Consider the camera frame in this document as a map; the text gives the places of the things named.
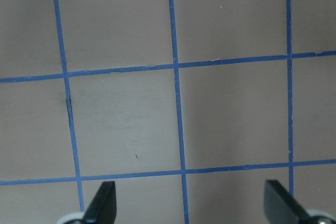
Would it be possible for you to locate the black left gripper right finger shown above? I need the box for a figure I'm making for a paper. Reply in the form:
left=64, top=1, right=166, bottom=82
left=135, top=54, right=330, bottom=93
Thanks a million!
left=264, top=180, right=311, bottom=224

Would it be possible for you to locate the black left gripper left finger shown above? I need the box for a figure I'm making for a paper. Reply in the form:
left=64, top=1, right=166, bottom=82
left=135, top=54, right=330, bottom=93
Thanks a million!
left=82, top=181, right=117, bottom=224

